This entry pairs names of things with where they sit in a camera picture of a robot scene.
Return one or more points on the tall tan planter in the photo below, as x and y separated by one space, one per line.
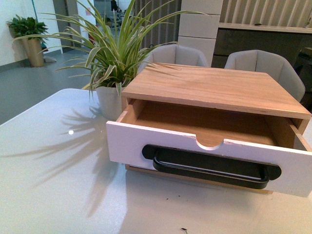
34 52

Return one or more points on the right grey chair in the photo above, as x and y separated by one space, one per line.
274 65

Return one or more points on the white pillar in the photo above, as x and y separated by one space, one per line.
199 31

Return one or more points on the background green plant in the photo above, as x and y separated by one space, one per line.
26 28

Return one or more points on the white drawer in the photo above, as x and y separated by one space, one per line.
261 138

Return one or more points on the white plant pot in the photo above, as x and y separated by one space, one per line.
110 102

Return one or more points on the wooden drawer cabinet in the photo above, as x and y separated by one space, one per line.
229 90

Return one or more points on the grey chair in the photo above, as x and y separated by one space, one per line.
175 54
274 65

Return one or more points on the green spider plant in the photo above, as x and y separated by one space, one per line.
114 55

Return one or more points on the dark counter with shelf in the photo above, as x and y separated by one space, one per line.
285 44

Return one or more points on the left grey chair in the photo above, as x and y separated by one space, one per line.
175 54

